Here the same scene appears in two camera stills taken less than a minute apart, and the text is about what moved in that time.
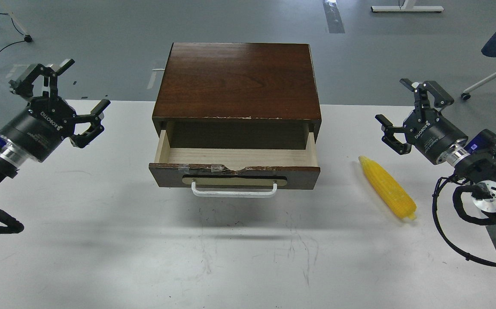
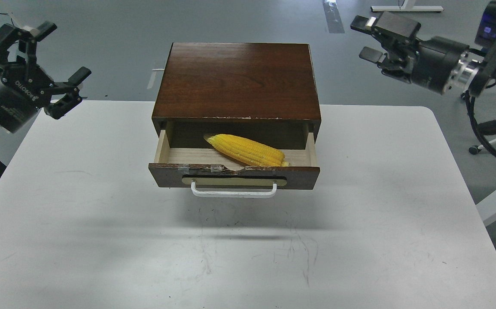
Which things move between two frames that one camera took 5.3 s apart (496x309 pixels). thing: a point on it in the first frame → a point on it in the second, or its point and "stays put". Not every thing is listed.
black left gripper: [38, 129] → [10, 97]
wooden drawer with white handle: [234, 172] stays put
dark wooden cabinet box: [235, 95] stays put
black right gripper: [430, 133] → [436, 59]
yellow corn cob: [402, 204] → [247, 150]
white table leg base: [409, 7] stays put
